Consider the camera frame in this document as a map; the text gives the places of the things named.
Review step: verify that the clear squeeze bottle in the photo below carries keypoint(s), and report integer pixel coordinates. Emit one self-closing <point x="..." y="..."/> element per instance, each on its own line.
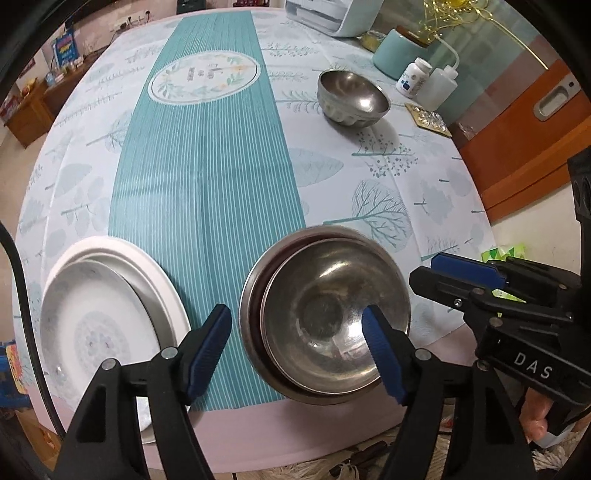
<point x="436" y="90"/>

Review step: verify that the white pill bottle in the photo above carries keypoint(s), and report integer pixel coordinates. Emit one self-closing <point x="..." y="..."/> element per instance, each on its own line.
<point x="412" y="78"/>

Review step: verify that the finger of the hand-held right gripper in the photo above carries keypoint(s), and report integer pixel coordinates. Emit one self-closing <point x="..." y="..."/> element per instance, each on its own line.
<point x="443" y="288"/>
<point x="466" y="267"/>

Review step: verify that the small wooden side cabinet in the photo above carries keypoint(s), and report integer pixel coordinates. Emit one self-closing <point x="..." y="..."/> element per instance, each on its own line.
<point x="25" y="115"/>

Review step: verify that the yellow sponge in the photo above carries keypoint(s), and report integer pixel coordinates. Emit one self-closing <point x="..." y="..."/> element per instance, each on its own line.
<point x="371" y="40"/>

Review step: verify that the teal canister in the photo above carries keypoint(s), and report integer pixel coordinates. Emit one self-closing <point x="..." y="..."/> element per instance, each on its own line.
<point x="399" y="50"/>

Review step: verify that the blue plastic stool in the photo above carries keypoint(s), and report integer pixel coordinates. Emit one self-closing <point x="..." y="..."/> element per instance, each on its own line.
<point x="11" y="374"/>

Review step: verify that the green tissue packet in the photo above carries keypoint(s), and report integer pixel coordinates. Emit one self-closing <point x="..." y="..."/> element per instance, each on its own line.
<point x="503" y="253"/>

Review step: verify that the silver blister packs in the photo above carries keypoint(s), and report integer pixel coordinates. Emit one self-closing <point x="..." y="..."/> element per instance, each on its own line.
<point x="429" y="119"/>

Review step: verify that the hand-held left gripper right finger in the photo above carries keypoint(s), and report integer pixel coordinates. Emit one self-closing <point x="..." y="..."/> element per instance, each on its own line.
<point x="383" y="355"/>

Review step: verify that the long wooden tv cabinet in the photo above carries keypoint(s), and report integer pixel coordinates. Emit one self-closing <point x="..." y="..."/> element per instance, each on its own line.
<point x="69" y="87"/>

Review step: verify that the clear plastic storage box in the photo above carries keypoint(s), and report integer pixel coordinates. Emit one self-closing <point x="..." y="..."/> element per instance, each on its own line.
<point x="332" y="16"/>

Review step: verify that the plain white plate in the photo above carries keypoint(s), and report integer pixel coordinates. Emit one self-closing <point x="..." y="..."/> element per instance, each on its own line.
<point x="154" y="288"/>

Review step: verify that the ribbed steel bowl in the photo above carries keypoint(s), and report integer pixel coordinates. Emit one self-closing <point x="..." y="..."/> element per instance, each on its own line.
<point x="353" y="99"/>

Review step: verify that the white patterned plate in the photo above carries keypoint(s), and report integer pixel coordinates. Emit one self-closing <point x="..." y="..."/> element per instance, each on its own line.
<point x="92" y="332"/>

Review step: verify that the person's right hand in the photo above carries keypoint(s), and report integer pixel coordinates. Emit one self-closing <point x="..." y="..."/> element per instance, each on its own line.
<point x="535" y="415"/>

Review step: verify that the orange wooden cabinet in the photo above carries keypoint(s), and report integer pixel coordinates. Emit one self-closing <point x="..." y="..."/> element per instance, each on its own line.
<point x="521" y="152"/>

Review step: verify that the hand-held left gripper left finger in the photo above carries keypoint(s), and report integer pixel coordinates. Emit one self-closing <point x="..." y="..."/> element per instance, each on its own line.
<point x="207" y="355"/>

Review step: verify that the leaf print tablecloth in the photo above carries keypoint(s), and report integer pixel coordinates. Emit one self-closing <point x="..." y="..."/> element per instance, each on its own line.
<point x="198" y="175"/>

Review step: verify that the pink steel-lined bowl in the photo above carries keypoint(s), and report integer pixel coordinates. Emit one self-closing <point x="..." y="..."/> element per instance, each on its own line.
<point x="249" y="323"/>

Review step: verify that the blue poster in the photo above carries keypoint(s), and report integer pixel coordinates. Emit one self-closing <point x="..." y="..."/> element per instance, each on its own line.
<point x="67" y="50"/>

